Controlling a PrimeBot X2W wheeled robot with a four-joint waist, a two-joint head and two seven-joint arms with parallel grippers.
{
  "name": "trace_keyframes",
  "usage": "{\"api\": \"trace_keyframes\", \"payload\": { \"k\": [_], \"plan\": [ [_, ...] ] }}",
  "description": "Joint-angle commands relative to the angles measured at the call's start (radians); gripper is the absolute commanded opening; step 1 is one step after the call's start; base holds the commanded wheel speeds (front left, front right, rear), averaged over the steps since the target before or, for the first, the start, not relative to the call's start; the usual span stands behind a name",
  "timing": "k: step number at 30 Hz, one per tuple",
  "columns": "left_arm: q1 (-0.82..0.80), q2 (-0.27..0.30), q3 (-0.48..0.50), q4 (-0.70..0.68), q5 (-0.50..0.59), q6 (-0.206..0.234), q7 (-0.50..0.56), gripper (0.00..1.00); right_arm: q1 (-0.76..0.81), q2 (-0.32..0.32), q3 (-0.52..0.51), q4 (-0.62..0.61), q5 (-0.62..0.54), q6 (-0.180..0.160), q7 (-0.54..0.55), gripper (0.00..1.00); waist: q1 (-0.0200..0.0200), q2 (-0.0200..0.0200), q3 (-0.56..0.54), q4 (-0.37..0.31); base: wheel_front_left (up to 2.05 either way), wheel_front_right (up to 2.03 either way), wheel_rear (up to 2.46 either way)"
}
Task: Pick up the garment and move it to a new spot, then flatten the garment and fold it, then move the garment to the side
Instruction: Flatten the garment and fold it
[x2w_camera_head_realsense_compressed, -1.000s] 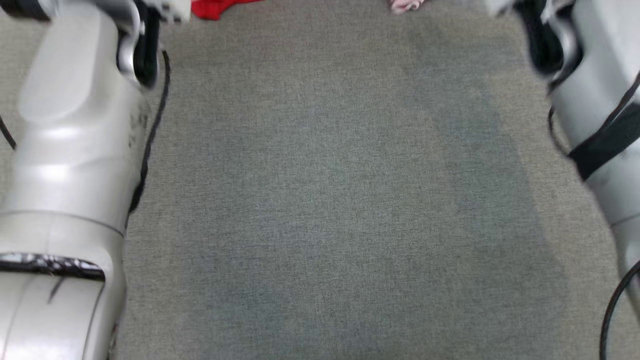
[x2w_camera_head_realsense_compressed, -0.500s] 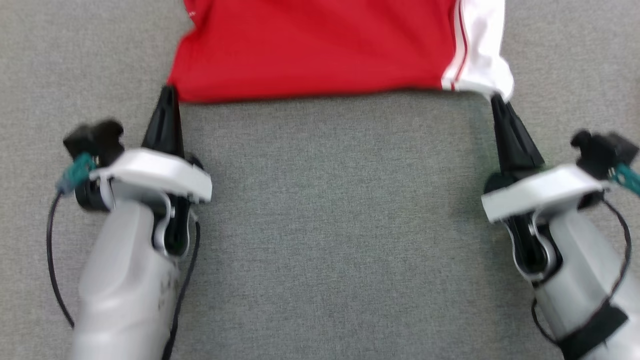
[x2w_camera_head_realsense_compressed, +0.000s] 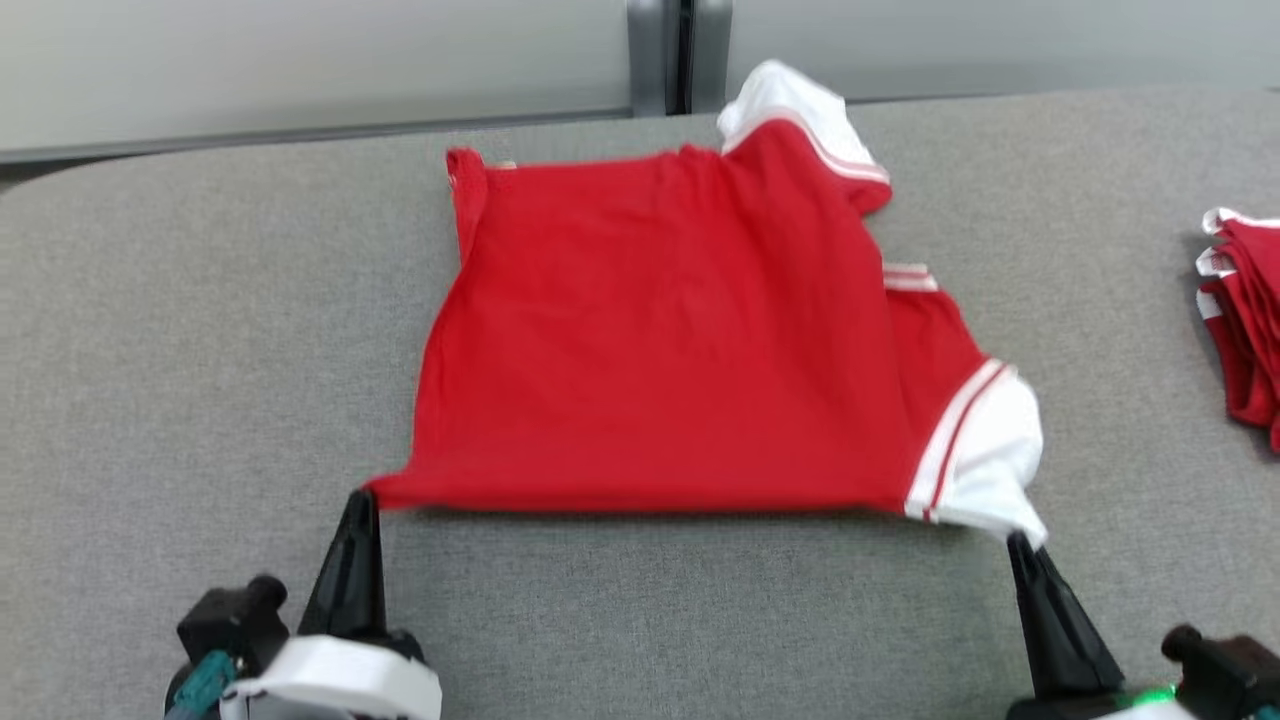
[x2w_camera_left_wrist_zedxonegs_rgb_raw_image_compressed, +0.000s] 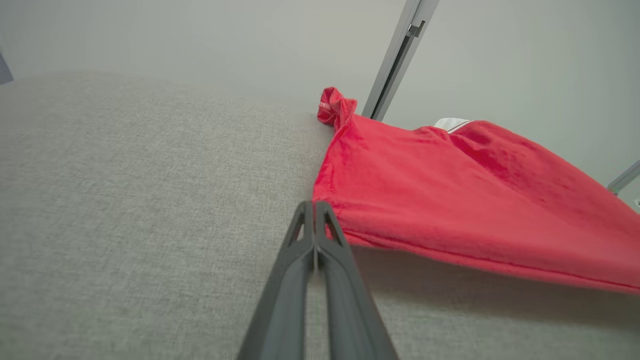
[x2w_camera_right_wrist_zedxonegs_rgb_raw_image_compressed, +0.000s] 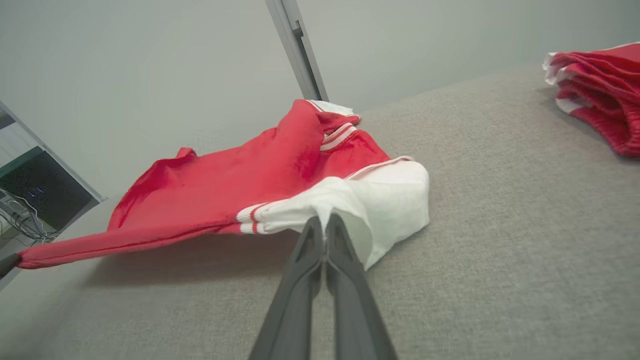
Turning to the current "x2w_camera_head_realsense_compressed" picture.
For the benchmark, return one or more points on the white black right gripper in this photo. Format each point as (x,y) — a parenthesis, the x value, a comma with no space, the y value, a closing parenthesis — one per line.
(1100,710)

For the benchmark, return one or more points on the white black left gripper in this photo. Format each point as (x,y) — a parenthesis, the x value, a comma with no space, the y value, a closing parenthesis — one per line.
(340,680)

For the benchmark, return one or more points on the red shorts white stripe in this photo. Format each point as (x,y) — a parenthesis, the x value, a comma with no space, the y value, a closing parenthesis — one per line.
(1250,320)

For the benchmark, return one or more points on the red white t-shirt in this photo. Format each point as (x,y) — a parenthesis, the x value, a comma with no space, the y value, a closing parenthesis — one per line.
(650,340)

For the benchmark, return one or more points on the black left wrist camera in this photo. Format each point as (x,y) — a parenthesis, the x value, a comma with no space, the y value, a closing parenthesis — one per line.
(235,620)

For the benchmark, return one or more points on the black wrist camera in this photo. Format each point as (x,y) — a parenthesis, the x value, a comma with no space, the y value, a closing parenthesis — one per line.
(235,620)
(1230,670)

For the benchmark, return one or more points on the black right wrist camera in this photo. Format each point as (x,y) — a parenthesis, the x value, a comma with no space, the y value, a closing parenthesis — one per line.
(1230,670)

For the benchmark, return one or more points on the grey door post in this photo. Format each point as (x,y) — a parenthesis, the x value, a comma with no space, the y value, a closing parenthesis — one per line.
(652,55)
(712,55)

